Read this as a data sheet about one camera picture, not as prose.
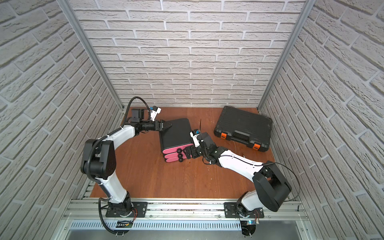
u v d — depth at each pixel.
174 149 0.79
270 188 0.43
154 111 0.83
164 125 0.81
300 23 0.74
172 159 0.89
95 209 0.75
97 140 0.51
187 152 0.74
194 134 0.76
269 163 0.45
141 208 0.74
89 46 0.84
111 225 0.70
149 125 0.81
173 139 0.82
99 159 0.49
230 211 0.74
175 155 0.83
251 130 1.02
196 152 0.74
